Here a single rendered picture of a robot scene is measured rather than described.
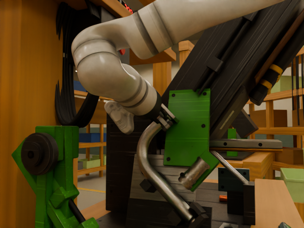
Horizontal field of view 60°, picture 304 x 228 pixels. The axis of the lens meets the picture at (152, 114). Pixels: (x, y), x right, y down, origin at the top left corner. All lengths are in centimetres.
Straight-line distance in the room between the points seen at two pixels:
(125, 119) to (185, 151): 21
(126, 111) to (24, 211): 33
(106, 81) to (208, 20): 17
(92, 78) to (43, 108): 33
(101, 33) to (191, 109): 37
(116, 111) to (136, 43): 21
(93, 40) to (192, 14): 15
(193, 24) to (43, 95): 44
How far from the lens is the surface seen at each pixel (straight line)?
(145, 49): 40
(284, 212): 99
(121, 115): 55
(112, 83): 40
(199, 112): 70
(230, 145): 79
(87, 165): 630
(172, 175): 70
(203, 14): 40
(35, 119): 69
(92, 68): 39
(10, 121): 67
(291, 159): 376
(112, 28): 42
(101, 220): 83
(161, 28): 39
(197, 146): 68
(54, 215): 53
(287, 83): 393
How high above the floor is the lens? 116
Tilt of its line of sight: 3 degrees up
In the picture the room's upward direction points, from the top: straight up
